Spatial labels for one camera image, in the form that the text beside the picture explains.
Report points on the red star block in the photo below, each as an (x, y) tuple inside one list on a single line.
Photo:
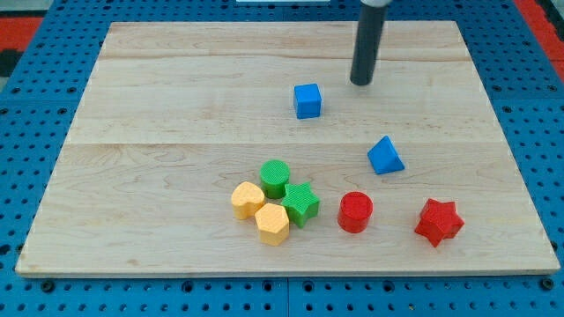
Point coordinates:
[(439, 221)]

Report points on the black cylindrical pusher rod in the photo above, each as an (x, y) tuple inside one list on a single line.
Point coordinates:
[(369, 32)]

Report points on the green cylinder block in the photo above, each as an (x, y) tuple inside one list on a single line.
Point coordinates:
[(274, 175)]

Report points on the green star block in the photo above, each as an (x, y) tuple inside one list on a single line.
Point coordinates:
[(301, 203)]

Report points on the red cylinder block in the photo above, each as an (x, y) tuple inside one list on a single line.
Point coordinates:
[(355, 210)]

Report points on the yellow hexagon block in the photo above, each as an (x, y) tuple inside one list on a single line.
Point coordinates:
[(273, 224)]

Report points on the blue triangular prism block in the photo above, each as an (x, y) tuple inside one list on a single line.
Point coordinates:
[(384, 158)]

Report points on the blue cube block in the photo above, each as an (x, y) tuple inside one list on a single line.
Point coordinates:
[(307, 101)]

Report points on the yellow heart block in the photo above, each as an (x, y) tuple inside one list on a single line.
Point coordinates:
[(247, 199)]

